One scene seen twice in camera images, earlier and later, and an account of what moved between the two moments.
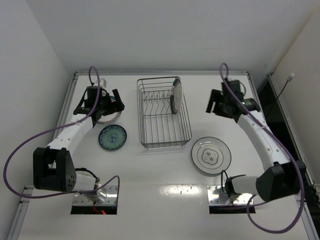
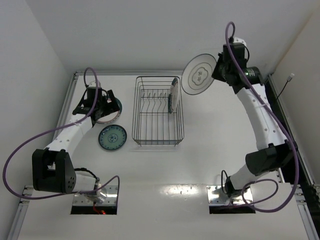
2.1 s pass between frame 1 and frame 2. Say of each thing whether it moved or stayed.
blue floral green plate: stayed
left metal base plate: stayed
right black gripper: moved
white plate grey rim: moved
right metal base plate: stayed
